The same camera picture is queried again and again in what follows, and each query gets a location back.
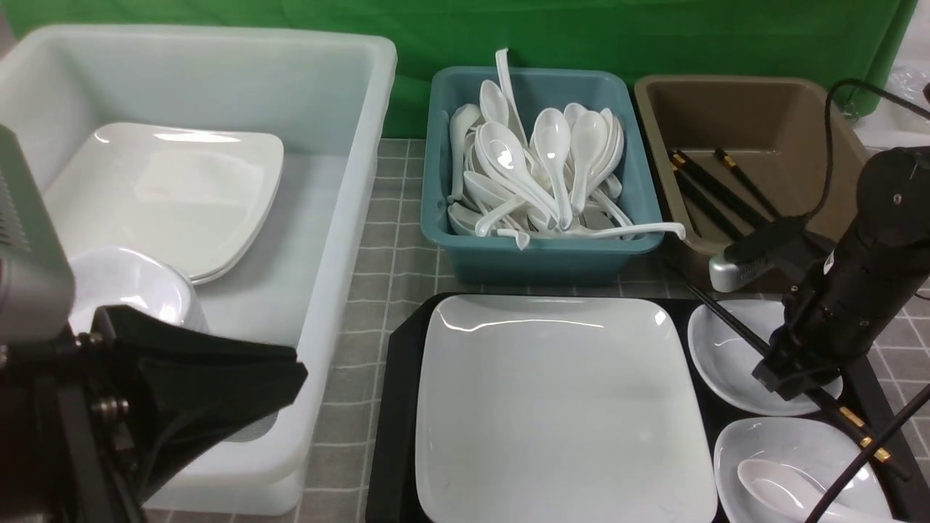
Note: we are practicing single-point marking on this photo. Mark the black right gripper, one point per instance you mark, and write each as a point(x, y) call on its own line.
point(850, 294)

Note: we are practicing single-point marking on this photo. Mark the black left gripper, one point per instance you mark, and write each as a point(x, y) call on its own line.
point(179, 393)

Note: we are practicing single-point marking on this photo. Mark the small white bowl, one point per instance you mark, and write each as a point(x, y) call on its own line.
point(817, 450)
point(725, 361)

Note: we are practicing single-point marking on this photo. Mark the large white square plate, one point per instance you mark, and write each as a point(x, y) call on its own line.
point(541, 409)

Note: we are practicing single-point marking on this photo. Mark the stack of white bowls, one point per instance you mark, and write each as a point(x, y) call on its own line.
point(110, 276)

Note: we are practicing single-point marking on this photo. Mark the white square plates in tub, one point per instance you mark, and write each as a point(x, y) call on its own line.
point(193, 199)

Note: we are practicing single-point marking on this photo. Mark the brown plastic bin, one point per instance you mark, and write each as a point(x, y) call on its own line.
point(773, 128)

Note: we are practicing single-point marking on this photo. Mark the green cloth backdrop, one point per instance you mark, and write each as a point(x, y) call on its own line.
point(821, 41)

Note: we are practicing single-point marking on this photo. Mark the grey checked tablecloth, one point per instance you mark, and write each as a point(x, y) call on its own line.
point(396, 270)

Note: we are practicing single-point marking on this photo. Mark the teal plastic bin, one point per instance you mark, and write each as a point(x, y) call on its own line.
point(549, 262)

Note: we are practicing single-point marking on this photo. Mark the large white plastic tub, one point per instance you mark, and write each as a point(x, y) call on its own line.
point(326, 96)

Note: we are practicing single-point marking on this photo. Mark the white spoon standing upright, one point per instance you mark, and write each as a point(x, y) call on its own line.
point(505, 82)

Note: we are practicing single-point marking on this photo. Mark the right wrist camera black silver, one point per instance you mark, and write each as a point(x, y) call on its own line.
point(784, 244)

